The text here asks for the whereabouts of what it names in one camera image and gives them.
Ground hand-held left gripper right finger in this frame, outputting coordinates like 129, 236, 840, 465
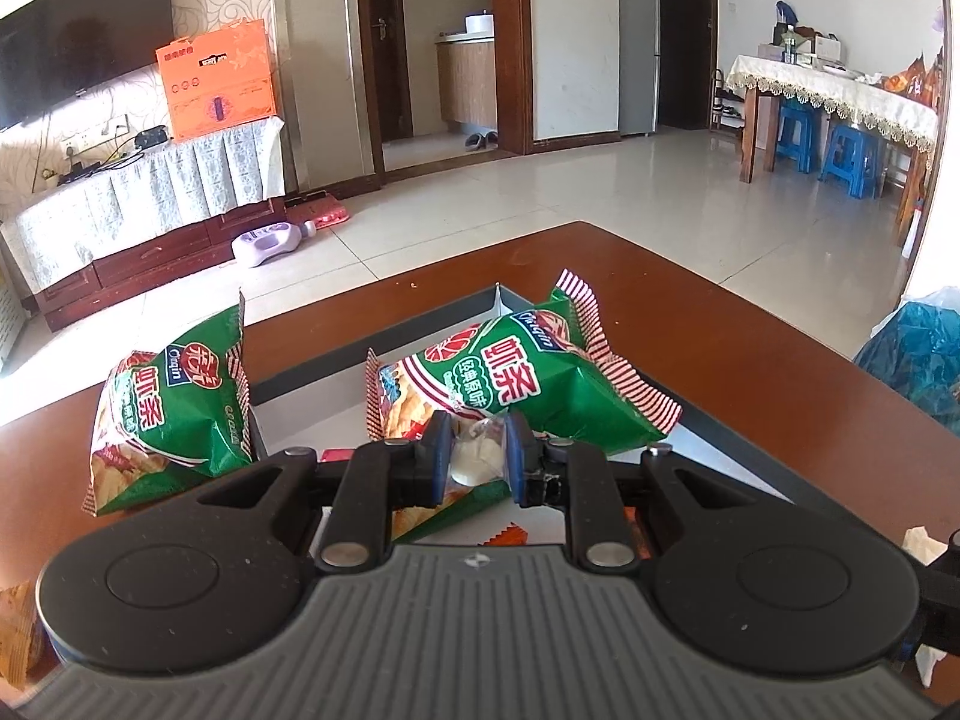
504, 411, 751, 571

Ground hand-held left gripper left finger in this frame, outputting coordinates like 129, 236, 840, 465
195, 411, 457, 571

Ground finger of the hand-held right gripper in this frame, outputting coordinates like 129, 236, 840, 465
911, 529, 960, 661

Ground small white candy packet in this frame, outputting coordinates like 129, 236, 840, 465
450, 416, 512, 487

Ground green prawn cracker bag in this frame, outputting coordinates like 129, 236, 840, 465
364, 268, 683, 542
84, 289, 260, 517

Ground grey shallow box tray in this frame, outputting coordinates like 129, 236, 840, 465
247, 283, 800, 563

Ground tan snack packet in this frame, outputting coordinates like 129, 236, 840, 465
0, 581, 47, 691

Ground crumpled white tissue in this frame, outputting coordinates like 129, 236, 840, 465
896, 526, 950, 688

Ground blue plastic bag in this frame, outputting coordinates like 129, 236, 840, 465
853, 289, 960, 437

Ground red dustpan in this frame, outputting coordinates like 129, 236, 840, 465
285, 194, 352, 230

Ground purple detergent bottle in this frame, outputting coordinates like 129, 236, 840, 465
231, 221, 320, 270

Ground dark wooden tv cabinet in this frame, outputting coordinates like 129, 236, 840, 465
34, 195, 287, 333

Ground wooden kitchen cabinet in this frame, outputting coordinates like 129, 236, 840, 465
436, 34, 498, 129

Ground pale patterned cabinet cloth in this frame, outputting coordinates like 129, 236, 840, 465
0, 116, 287, 293

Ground wooden dining table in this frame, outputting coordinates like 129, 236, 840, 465
739, 86, 932, 242

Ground metal shoe rack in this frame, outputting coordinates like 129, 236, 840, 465
709, 69, 748, 133

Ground blue plastic stool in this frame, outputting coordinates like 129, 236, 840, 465
819, 124, 883, 200
776, 101, 819, 174

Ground grey refrigerator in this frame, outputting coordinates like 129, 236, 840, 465
616, 0, 662, 138

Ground orange cardboard gift box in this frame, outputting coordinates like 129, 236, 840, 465
155, 19, 280, 142

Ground black flat television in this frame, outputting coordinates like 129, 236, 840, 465
0, 0, 175, 133

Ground white wall sockets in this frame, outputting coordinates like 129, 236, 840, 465
60, 116, 129, 155

